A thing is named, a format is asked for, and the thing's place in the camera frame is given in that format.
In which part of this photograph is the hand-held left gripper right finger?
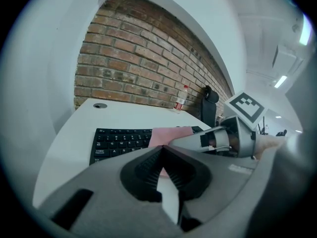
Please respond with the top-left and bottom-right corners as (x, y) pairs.
(163, 145), (258, 233)

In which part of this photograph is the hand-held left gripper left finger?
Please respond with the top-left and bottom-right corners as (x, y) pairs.
(36, 145), (178, 233)

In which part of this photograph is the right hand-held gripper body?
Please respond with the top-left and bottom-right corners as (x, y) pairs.
(221, 91), (269, 159)

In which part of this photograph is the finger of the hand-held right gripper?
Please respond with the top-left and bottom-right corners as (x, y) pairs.
(170, 141), (232, 154)
(170, 125), (227, 145)

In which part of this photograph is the pink cloth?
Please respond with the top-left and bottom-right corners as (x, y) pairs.
(148, 125), (194, 179)

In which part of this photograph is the black keyboard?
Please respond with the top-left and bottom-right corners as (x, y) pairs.
(89, 125), (205, 167)

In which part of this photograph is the person's right forearm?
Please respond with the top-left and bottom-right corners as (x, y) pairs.
(254, 134), (289, 160)

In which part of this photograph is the black office chair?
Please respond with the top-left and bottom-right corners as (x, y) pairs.
(200, 85), (220, 128)

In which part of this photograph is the clear bottle with red cap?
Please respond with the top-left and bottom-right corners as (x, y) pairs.
(173, 84), (190, 115)

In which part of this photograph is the person's grey speckled shirt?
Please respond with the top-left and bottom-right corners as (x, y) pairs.
(247, 56), (317, 238)

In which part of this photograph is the ceiling light panel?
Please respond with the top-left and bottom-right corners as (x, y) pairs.
(273, 75), (288, 89)

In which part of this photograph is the white ceiling air unit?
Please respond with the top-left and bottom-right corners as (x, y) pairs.
(272, 44), (304, 74)

